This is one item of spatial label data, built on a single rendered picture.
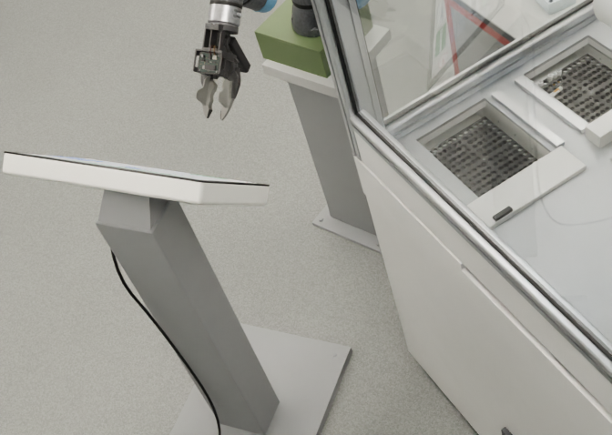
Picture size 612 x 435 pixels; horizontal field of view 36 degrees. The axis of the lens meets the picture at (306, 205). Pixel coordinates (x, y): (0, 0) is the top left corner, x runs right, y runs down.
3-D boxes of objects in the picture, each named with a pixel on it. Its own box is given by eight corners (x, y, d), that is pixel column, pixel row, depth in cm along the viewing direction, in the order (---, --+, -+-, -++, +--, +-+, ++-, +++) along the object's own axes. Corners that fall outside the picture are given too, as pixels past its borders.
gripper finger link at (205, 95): (186, 113, 214) (196, 74, 213) (198, 116, 220) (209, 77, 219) (198, 116, 213) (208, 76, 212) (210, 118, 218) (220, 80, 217)
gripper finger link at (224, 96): (210, 117, 212) (210, 77, 212) (223, 120, 217) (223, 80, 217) (222, 117, 210) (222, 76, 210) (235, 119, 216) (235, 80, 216)
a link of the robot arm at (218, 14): (219, 9, 219) (249, 11, 216) (217, 29, 219) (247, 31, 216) (203, 3, 212) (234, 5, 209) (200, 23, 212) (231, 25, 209)
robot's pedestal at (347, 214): (312, 225, 335) (256, 65, 279) (359, 168, 348) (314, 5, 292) (382, 255, 319) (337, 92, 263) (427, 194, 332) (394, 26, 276)
